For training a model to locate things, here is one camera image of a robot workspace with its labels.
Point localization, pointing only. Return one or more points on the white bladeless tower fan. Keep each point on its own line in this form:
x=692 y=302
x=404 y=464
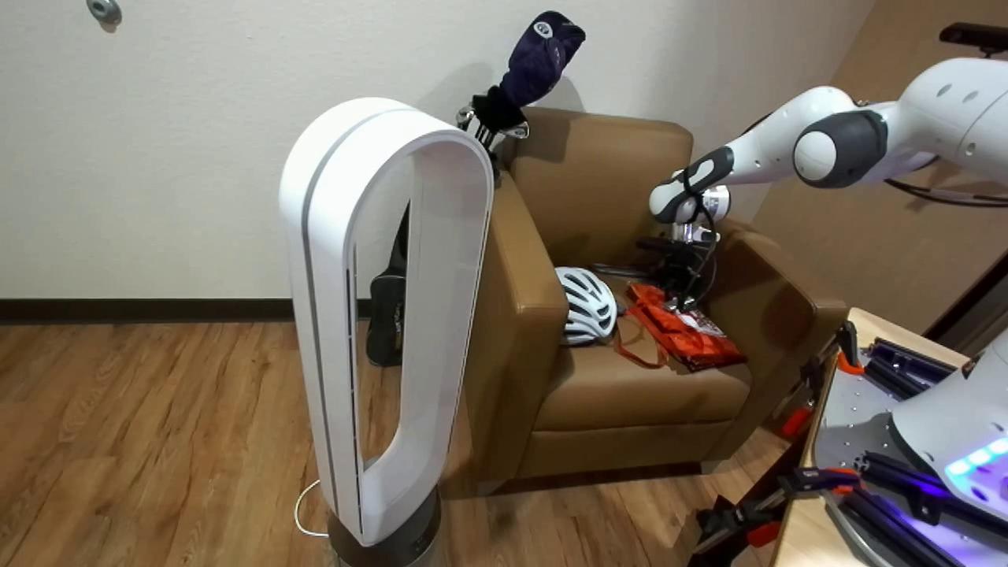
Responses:
x=336 y=209

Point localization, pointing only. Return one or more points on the small grey object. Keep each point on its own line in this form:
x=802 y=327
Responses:
x=695 y=314

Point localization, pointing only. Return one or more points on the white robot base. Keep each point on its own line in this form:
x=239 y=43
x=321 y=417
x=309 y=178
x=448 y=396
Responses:
x=962 y=419

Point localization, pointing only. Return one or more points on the white bicycle helmet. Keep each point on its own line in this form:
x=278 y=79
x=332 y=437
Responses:
x=588 y=304

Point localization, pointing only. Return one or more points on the black golf bag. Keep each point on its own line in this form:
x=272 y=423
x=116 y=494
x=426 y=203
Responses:
x=386 y=316

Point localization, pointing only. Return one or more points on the red bag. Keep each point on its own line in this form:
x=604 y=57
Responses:
x=664 y=331

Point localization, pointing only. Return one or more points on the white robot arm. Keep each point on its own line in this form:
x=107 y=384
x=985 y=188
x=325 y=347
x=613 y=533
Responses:
x=839 y=147

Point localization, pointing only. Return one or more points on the red black clamp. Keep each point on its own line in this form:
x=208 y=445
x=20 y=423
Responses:
x=798 y=419
x=743 y=521

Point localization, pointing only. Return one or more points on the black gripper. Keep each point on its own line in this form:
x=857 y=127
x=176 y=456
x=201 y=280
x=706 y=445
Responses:
x=695 y=246

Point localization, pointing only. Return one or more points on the wooden side table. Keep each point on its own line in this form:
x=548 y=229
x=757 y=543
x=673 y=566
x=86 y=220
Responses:
x=808 y=537

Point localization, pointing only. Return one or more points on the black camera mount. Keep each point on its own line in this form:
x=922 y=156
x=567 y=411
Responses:
x=979 y=35

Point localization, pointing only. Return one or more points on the black bars on table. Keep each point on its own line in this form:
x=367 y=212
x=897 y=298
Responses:
x=902 y=367

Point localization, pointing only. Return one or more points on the brown leather armchair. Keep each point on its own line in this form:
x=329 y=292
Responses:
x=618 y=178

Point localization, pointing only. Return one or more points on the black white golf headcover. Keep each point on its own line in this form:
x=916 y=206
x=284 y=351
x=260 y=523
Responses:
x=493 y=117

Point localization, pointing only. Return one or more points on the metal wall fixture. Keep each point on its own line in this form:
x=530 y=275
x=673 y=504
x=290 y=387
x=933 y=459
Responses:
x=106 y=12

